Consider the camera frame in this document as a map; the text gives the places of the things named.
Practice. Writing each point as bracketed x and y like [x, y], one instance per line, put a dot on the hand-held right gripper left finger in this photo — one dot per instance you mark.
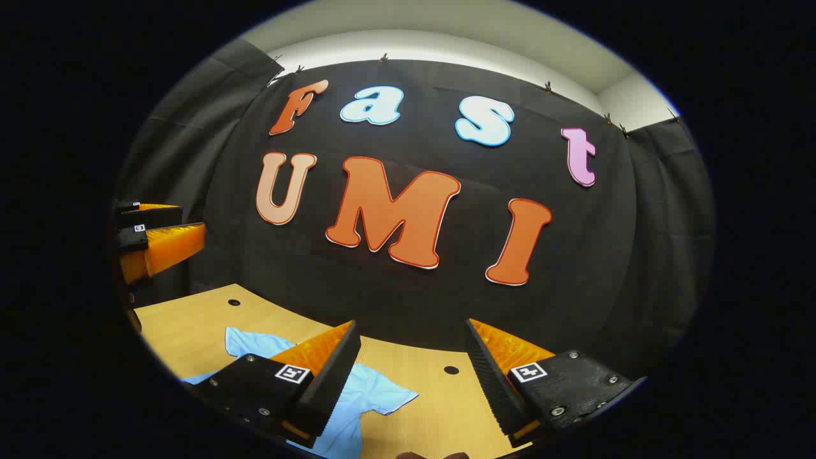
[331, 382]

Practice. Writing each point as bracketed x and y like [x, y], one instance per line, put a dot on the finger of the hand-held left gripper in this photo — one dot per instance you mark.
[172, 245]
[156, 217]

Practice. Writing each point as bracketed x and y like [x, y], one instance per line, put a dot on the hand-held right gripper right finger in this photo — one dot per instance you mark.
[491, 382]

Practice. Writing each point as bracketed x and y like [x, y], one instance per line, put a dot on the light blue T-shirt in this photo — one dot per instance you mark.
[366, 392]

